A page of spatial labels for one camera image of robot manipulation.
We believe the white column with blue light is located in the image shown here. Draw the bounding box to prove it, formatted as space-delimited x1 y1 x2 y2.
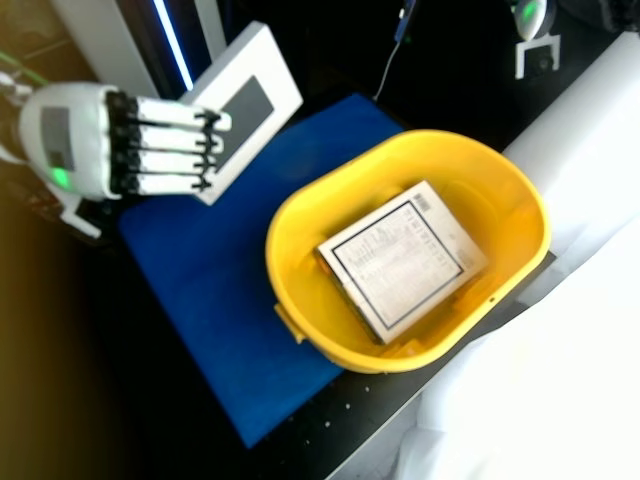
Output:
49 0 226 99

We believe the thin white cable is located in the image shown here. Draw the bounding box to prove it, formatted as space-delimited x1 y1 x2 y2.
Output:
373 0 419 101

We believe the box with printed label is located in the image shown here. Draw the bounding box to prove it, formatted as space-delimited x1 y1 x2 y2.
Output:
314 179 490 347

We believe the blue cloth mat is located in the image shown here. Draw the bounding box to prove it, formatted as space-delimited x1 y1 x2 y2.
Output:
118 93 406 450

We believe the white sheet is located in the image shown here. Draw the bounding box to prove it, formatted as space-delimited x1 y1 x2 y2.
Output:
327 29 640 480

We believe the yellow plastic tub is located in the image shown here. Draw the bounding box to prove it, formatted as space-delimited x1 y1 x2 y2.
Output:
264 128 552 375

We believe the white box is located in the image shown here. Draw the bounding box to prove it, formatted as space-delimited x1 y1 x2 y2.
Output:
179 20 305 206

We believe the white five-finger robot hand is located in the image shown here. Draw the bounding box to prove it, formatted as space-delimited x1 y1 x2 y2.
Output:
19 81 234 202

